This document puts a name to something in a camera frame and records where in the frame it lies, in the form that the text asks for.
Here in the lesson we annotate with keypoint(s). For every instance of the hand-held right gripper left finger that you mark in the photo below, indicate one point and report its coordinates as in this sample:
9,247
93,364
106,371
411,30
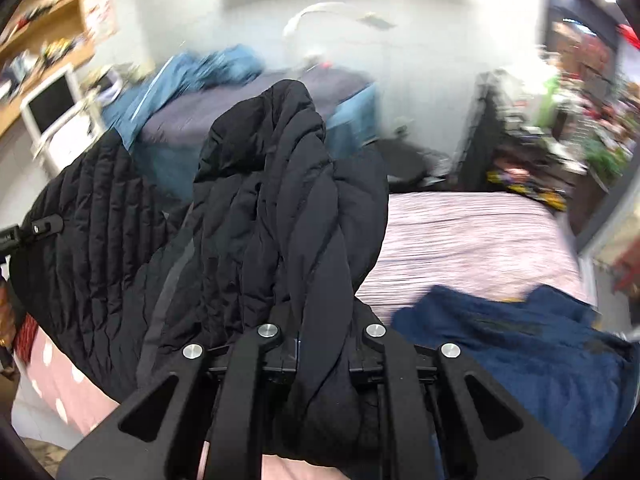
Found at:
260,360

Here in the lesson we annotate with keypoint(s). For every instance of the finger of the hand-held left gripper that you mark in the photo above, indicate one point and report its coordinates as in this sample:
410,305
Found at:
42,226

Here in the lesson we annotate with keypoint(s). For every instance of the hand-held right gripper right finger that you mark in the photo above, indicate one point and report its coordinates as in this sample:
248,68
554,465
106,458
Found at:
395,370

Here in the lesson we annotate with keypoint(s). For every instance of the black quilted jacket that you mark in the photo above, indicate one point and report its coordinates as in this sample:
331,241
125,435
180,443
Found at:
280,210

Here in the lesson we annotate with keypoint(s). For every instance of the white desk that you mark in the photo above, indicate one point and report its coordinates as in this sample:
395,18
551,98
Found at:
82,120

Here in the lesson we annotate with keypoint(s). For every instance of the white computer monitor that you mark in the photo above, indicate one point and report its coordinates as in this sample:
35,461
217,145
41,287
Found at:
50,102

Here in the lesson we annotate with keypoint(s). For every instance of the navy blue garment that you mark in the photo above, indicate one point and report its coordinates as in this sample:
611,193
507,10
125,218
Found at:
525,355

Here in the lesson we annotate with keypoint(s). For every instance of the pink dotted blanket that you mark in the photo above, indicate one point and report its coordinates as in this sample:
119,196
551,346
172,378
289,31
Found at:
55,380

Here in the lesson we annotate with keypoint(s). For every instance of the grey purple blanket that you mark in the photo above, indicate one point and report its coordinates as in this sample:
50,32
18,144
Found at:
200,105

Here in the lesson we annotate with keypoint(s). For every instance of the blue bed sheet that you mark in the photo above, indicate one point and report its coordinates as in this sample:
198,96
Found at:
352,115

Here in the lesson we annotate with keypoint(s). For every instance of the cluttered shelf rack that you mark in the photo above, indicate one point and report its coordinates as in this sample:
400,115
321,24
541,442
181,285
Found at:
550,125

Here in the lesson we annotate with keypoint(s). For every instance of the wooden wall shelf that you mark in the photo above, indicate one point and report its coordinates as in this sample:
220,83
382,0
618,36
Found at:
55,25

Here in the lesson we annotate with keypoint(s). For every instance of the wall poster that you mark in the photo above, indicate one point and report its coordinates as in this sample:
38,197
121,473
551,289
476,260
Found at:
100,17

